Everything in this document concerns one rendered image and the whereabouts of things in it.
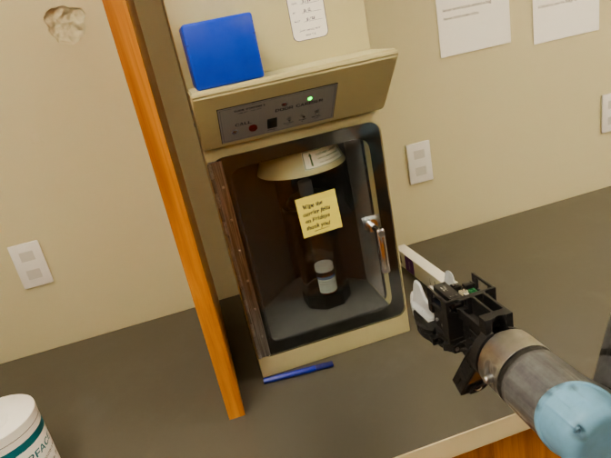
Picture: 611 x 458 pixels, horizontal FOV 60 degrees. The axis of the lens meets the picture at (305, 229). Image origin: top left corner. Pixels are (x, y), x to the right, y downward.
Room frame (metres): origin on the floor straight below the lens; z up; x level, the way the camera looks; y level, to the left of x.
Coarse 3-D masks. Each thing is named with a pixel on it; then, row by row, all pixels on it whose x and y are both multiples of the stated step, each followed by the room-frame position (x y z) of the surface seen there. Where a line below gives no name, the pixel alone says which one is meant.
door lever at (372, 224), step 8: (368, 224) 0.91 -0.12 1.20; (376, 224) 0.92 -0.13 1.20; (376, 232) 0.87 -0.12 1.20; (384, 232) 0.87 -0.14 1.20; (376, 240) 0.88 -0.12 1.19; (384, 240) 0.87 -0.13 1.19; (384, 248) 0.87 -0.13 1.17; (384, 256) 0.87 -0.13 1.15; (384, 264) 0.87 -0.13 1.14; (384, 272) 0.87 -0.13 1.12
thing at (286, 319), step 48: (288, 144) 0.90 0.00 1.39; (336, 144) 0.91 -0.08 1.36; (240, 192) 0.88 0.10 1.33; (288, 192) 0.89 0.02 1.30; (336, 192) 0.91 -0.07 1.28; (384, 192) 0.93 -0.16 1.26; (288, 240) 0.89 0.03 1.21; (336, 240) 0.91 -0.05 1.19; (288, 288) 0.89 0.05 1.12; (336, 288) 0.90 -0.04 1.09; (384, 288) 0.92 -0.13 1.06; (288, 336) 0.88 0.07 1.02
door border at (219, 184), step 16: (224, 176) 0.87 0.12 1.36; (224, 192) 0.87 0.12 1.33; (224, 208) 0.87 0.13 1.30; (240, 240) 0.87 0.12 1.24; (240, 256) 0.87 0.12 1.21; (240, 272) 0.87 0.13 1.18; (240, 288) 0.87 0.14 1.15; (256, 304) 0.87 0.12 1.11; (256, 320) 0.87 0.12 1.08; (256, 336) 0.87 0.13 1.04
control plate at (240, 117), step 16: (288, 96) 0.82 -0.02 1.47; (304, 96) 0.83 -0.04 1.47; (320, 96) 0.84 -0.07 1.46; (224, 112) 0.80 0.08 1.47; (240, 112) 0.81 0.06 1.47; (256, 112) 0.82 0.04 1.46; (272, 112) 0.84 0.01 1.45; (288, 112) 0.85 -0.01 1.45; (304, 112) 0.86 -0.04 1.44; (320, 112) 0.87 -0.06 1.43; (224, 128) 0.83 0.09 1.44; (240, 128) 0.84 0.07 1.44; (272, 128) 0.86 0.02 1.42
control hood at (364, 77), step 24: (288, 72) 0.80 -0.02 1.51; (312, 72) 0.80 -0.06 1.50; (336, 72) 0.81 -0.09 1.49; (360, 72) 0.83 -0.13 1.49; (384, 72) 0.85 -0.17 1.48; (192, 96) 0.77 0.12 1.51; (216, 96) 0.78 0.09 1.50; (240, 96) 0.79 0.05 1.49; (264, 96) 0.81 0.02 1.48; (336, 96) 0.86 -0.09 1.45; (360, 96) 0.87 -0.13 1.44; (384, 96) 0.89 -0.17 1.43; (216, 120) 0.81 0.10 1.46; (216, 144) 0.85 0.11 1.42
